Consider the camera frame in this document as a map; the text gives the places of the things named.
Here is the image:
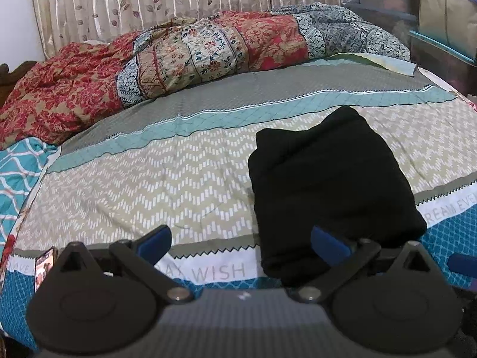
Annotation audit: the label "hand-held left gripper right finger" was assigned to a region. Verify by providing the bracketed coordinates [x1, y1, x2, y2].
[296, 225, 436, 304]

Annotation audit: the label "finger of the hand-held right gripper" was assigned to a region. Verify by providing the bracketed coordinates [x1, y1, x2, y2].
[447, 253, 477, 280]

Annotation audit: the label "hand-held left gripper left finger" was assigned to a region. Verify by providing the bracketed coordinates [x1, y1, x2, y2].
[56, 225, 194, 304]

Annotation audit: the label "black pants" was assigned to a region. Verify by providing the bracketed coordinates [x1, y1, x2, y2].
[248, 105, 428, 288]

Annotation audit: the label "smartphone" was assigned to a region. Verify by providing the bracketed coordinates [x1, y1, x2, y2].
[34, 247, 59, 294]

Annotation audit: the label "teal wave-pattern pillow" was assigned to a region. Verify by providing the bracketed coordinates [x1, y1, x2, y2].
[0, 136, 62, 247]

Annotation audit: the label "red floral patchwork quilt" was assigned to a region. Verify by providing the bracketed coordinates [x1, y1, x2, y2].
[0, 2, 412, 150]

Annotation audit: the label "white bed sheet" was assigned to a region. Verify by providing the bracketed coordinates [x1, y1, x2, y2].
[330, 52, 419, 78]

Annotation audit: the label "brown wooden headboard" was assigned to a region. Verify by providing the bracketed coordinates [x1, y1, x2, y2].
[0, 61, 38, 109]

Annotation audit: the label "beige leaf-print curtain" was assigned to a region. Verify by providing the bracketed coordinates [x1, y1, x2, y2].
[30, 0, 356, 61]

